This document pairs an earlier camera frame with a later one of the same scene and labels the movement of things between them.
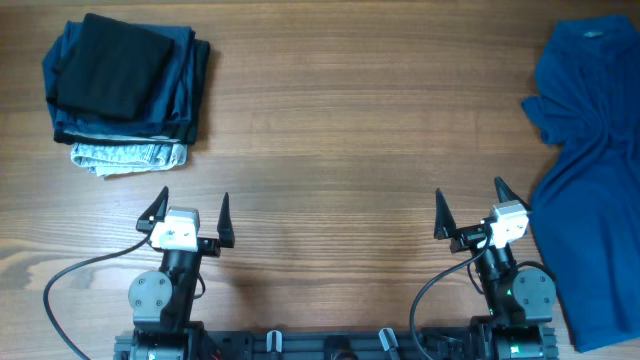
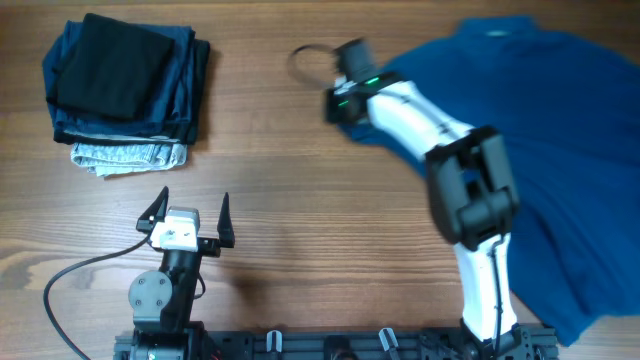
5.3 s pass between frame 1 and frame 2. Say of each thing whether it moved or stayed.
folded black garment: stayed
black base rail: stayed
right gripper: moved
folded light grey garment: stayed
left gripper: stayed
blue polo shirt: moved
